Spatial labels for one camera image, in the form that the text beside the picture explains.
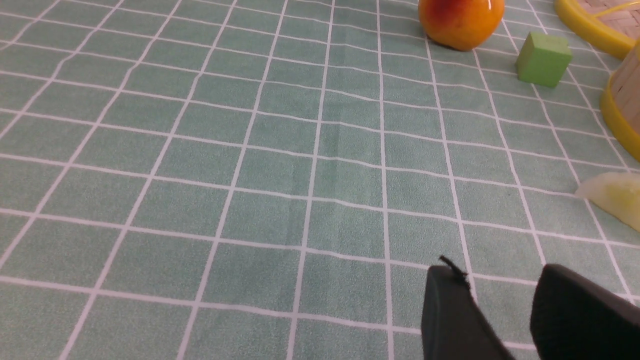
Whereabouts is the pale green dumpling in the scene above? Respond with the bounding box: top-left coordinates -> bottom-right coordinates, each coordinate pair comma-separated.
574,172 -> 640,232

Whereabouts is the yellow woven steamer lid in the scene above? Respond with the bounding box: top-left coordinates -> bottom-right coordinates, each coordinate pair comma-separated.
554,0 -> 639,60

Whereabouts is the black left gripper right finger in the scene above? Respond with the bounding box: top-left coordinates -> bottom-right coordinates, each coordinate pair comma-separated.
530,263 -> 640,360

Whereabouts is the green checkered tablecloth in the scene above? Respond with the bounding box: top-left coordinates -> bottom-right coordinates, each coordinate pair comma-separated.
0,0 -> 639,360

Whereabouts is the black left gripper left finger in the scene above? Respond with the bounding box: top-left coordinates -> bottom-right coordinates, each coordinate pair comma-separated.
421,256 -> 514,360

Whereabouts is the orange red toy pear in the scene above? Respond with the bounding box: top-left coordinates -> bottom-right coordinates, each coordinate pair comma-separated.
417,0 -> 505,51

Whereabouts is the green cube block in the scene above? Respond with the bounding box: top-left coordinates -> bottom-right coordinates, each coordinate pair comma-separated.
516,31 -> 573,88

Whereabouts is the bamboo steamer tray yellow rim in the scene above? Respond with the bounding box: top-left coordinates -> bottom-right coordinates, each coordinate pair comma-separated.
599,39 -> 640,161

